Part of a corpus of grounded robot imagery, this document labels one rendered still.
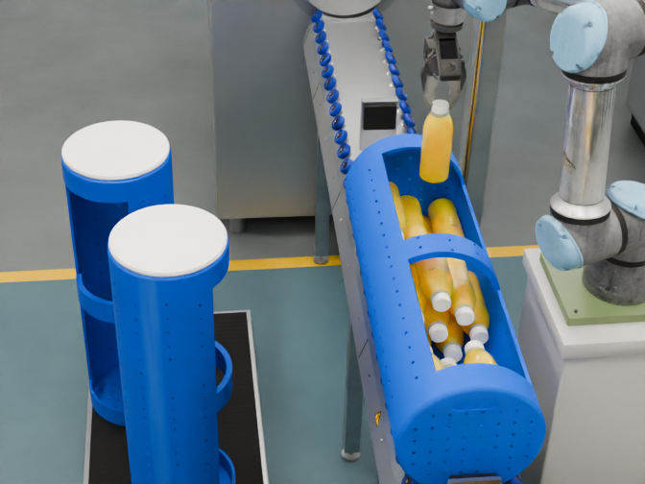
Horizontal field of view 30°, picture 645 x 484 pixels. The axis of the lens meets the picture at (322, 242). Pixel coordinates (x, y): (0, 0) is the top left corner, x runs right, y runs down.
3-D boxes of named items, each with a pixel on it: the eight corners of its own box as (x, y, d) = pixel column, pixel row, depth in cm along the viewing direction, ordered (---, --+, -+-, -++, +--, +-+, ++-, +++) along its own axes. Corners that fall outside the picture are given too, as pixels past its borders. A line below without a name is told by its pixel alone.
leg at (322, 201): (327, 254, 450) (332, 109, 413) (329, 264, 445) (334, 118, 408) (312, 255, 450) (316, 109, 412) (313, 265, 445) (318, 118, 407)
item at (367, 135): (394, 144, 339) (396, 96, 330) (395, 152, 336) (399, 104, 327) (358, 145, 338) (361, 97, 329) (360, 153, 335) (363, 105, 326)
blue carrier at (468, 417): (455, 226, 304) (464, 129, 287) (537, 490, 234) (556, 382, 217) (344, 231, 302) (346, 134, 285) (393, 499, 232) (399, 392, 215)
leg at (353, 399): (359, 447, 372) (369, 290, 334) (361, 462, 367) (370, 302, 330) (340, 448, 371) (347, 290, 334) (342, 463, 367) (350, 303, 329)
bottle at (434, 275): (445, 254, 266) (461, 308, 251) (415, 262, 266) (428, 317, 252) (439, 229, 262) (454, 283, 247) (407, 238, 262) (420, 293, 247)
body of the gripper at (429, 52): (454, 59, 272) (460, 10, 265) (462, 77, 265) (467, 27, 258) (420, 60, 271) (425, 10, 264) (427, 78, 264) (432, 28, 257)
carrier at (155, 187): (107, 357, 380) (78, 421, 357) (82, 117, 328) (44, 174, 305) (195, 369, 376) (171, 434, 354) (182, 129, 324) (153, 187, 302)
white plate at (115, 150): (82, 114, 327) (83, 118, 327) (46, 170, 305) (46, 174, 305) (180, 126, 323) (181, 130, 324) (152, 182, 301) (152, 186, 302)
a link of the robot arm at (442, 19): (469, 9, 255) (431, 10, 255) (466, 29, 258) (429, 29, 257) (463, -6, 261) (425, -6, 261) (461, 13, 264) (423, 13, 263)
